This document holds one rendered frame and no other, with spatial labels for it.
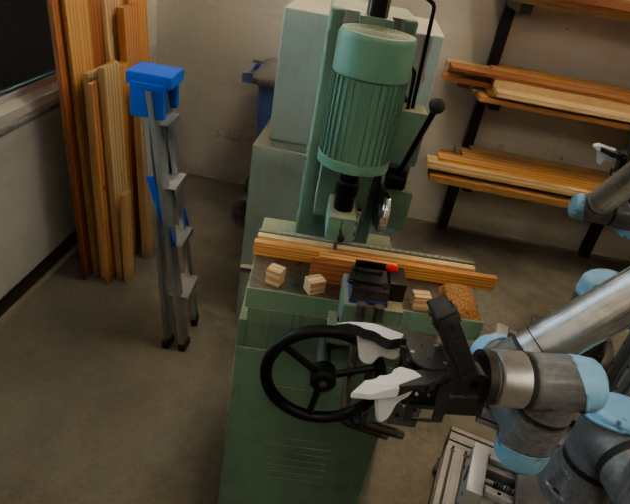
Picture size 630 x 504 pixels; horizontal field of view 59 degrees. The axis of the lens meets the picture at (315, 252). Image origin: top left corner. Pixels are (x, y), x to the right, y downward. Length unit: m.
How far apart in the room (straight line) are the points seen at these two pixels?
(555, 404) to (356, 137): 0.73
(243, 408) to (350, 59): 0.98
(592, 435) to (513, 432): 0.30
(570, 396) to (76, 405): 1.89
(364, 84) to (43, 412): 1.69
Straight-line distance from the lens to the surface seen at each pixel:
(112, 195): 2.74
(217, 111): 3.89
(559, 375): 0.79
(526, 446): 0.86
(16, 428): 2.32
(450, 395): 0.76
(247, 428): 1.70
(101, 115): 2.62
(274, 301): 1.39
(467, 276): 1.56
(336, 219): 1.39
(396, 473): 2.23
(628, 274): 0.94
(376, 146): 1.29
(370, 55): 1.23
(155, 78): 2.04
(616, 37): 3.85
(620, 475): 1.09
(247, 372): 1.55
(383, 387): 0.66
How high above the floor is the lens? 1.69
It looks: 30 degrees down
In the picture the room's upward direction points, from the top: 10 degrees clockwise
